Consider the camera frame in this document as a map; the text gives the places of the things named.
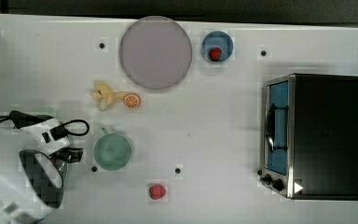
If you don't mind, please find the blue bowl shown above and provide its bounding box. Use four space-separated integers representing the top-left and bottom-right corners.
201 31 234 63

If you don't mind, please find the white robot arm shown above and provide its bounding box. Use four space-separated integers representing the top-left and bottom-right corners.
0 111 83 224

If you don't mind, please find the green mug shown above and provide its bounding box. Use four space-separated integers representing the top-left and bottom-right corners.
93 127 132 171

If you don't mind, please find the peeled toy banana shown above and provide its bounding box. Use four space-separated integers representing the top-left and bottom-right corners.
90 80 128 111

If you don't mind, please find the orange slice toy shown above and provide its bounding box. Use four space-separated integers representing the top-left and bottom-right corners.
123 93 142 108

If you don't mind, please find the strawberry in blue bowl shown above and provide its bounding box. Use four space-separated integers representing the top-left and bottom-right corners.
209 47 222 62

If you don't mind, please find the strawberry on table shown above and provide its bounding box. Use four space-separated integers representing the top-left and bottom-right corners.
149 185 167 200

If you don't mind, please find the grey round plate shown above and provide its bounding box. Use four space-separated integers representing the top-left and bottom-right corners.
119 16 192 91

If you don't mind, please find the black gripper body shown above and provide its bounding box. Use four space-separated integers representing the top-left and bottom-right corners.
50 147 83 163

